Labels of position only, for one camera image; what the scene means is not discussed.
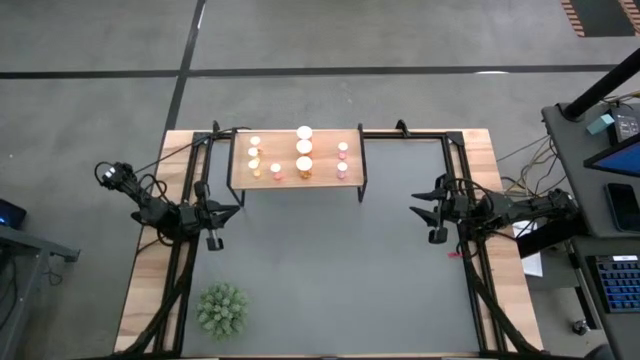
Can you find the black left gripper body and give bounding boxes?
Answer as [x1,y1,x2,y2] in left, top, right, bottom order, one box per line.
[180,182,214,236]

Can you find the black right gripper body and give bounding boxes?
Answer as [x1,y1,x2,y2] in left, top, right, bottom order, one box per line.
[435,174,474,231]

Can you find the green artificial plant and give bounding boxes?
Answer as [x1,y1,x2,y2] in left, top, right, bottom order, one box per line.
[192,280,251,341]

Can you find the white paper sheet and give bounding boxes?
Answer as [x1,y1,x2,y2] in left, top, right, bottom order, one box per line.
[512,219,545,279]

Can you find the grey side desk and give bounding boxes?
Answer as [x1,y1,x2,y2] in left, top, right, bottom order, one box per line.
[541,102,640,239]

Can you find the grey desk with legs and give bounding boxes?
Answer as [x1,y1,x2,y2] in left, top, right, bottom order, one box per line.
[0,224,81,360]

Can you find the black smartphone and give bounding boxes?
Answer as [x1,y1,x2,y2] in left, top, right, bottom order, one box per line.
[603,182,640,234]

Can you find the teal small box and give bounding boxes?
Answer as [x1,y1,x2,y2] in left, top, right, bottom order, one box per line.
[585,113,615,136]

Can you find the monitor with blue screen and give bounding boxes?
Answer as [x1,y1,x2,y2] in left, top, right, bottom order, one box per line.
[583,132,640,179]

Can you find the black keyboard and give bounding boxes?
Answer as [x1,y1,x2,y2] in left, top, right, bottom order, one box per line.
[584,253,640,315]

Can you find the dark device with blue light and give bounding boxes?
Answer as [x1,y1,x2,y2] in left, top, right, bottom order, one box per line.
[0,198,28,230]

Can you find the black electronic device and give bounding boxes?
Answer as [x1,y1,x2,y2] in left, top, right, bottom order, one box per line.
[607,107,640,145]

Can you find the black aluminium rig frame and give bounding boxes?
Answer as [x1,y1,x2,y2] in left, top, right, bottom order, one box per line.
[114,119,546,360]

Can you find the wooden shelf with black frame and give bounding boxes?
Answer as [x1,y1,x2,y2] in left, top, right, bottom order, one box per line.
[226,123,370,206]

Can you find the black round post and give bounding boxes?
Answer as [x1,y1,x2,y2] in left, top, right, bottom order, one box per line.
[562,47,640,121]

